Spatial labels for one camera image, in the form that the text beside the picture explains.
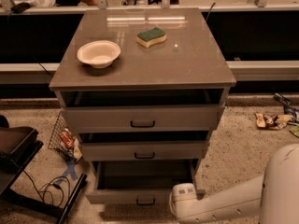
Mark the grey drawer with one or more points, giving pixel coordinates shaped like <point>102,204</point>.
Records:
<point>142,118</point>
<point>139,182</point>
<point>144,151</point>

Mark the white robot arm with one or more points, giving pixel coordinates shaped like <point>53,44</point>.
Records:
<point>273,197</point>

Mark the grey drawer cabinet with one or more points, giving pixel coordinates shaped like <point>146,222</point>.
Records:
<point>186,69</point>

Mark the crumpled snack wrapper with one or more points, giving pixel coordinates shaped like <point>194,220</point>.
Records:
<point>276,122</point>

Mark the blue tape cross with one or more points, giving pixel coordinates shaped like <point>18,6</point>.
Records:
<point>70,170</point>

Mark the green packet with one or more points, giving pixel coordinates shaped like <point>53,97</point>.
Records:
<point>295,130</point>

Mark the red soda can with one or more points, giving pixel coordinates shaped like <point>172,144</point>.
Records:
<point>67,138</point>

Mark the blue snack bag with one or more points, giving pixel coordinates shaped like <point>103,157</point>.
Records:
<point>288,110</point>

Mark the green yellow sponge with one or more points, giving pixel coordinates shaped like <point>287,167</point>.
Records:
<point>151,37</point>

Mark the white paper bowl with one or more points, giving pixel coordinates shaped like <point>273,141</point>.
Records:
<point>99,54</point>

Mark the black stand base left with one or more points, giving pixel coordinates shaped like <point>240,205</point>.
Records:
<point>18,146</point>

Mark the black device on ledge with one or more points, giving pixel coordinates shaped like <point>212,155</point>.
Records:
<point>20,8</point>

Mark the wire mesh basket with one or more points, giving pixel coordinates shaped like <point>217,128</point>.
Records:
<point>69,154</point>

